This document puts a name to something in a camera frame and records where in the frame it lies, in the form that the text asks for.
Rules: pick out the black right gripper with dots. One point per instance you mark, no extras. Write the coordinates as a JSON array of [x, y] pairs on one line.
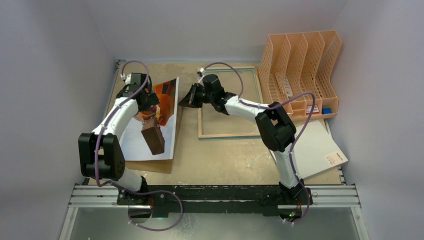
[[195, 96]]

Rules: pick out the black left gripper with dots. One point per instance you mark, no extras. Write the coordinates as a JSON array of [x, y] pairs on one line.
[[152, 101]]

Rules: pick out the blue wooden picture frame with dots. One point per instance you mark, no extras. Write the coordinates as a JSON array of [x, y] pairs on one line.
[[236, 100]]

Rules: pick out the hot air balloon photo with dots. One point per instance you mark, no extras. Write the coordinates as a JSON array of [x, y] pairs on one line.
[[151, 135]]

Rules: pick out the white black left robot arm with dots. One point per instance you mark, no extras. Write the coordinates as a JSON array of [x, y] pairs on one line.
[[100, 154]]

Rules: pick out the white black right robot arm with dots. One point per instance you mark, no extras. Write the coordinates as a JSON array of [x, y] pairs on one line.
[[276, 129]]

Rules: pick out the orange plastic file organizer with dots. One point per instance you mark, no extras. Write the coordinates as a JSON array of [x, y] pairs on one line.
[[298, 67]]

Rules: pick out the red white small card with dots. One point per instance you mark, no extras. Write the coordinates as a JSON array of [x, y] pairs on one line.
[[312, 109]]

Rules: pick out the blue small object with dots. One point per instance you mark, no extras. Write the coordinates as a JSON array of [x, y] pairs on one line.
[[326, 110]]

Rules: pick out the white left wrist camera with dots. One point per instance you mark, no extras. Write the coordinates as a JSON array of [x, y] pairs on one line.
[[126, 78]]

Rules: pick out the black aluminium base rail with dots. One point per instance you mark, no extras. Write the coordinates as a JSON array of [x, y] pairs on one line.
[[214, 212]]

